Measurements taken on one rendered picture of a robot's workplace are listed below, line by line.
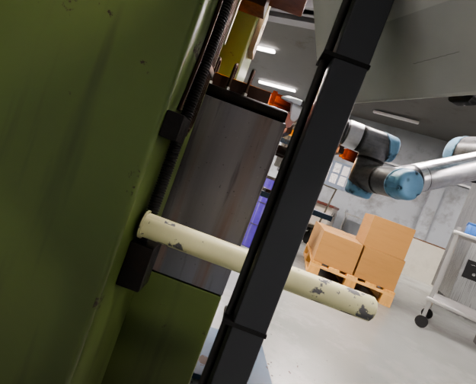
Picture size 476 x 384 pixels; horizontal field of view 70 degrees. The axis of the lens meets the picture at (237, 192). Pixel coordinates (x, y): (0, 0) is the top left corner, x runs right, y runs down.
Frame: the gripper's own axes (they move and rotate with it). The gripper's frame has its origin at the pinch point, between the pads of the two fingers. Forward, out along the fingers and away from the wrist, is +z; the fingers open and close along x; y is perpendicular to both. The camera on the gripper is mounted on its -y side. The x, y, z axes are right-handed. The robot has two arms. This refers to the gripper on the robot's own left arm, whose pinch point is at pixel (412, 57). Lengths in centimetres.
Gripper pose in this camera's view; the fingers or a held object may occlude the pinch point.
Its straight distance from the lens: 64.6
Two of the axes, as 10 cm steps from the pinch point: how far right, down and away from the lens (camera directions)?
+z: -9.2, 2.1, -3.3
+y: -1.3, -9.6, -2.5
